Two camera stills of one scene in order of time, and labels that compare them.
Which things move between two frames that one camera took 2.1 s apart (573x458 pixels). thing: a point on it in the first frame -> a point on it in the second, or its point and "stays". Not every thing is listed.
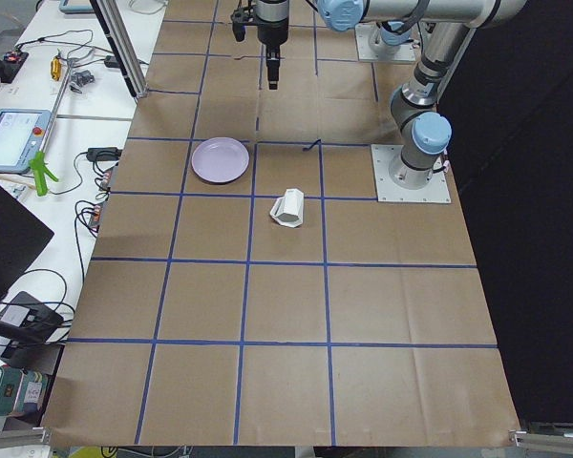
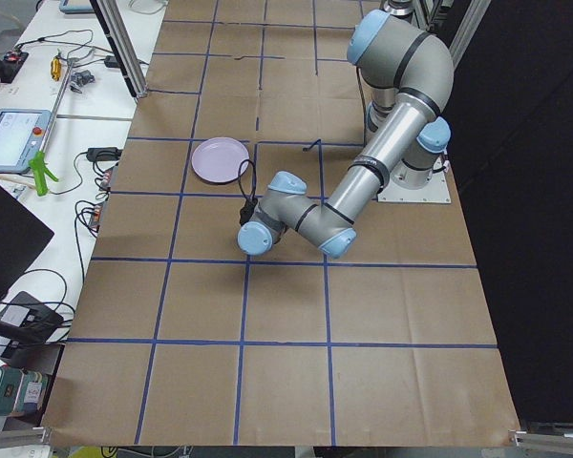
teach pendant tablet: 12,137 stays
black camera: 238,18 -> 247,210
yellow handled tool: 55,68 stays
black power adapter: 103,154 stays
